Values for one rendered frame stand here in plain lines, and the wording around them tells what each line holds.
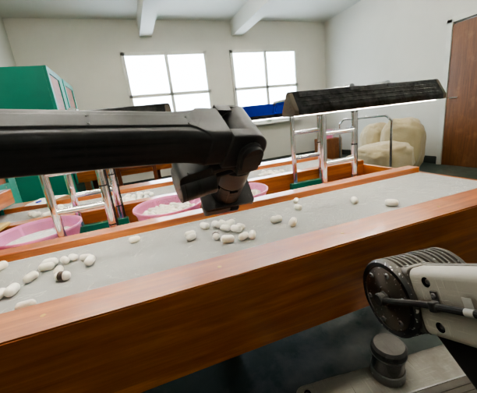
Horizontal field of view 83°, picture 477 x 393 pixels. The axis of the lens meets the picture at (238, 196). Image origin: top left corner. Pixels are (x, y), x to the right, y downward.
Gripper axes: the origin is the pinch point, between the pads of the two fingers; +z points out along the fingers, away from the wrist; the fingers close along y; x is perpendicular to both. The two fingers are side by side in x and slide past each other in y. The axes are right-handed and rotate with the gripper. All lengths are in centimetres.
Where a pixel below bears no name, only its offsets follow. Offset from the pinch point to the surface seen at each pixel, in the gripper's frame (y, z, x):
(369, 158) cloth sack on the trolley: -227, 169, -92
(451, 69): -433, 151, -206
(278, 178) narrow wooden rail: -46, 55, -31
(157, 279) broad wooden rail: 15.5, 1.9, 11.2
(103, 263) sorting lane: 28.1, 18.6, 1.0
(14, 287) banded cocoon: 44.9, 13.9, 2.9
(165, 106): 6.2, -0.1, -31.2
